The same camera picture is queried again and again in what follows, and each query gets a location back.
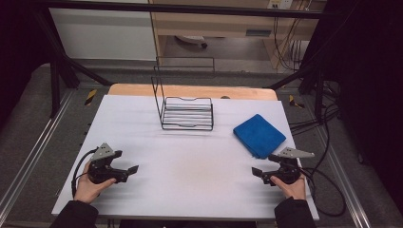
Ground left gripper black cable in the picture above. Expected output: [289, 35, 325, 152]
[70, 147, 100, 199]

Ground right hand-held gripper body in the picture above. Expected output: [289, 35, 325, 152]
[261, 146, 316, 186]

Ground wooden desk with drawer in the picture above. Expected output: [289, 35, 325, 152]
[148, 0, 327, 69]

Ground blue towel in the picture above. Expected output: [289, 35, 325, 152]
[233, 113, 287, 160]

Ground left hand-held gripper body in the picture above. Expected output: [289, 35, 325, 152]
[86, 142, 130, 185]

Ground person's left hand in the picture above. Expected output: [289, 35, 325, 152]
[73, 169, 118, 204]

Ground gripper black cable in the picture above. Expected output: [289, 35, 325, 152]
[70, 147, 100, 199]
[297, 166, 347, 219]

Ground white cabinet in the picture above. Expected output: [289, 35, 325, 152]
[48, 0, 158, 62]

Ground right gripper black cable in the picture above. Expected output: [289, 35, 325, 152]
[297, 166, 347, 219]

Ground black wire rack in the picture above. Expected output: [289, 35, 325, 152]
[150, 56, 216, 132]

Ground bundle of black cables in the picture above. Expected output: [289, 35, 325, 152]
[288, 80, 341, 136]

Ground black metal frame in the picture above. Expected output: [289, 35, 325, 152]
[31, 0, 343, 124]

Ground white table cover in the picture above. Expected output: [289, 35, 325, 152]
[51, 94, 320, 221]

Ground person's right hand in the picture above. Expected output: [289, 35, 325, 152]
[270, 175, 307, 201]

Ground yellow black tape strip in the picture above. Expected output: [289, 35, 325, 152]
[84, 88, 98, 106]
[288, 94, 306, 109]

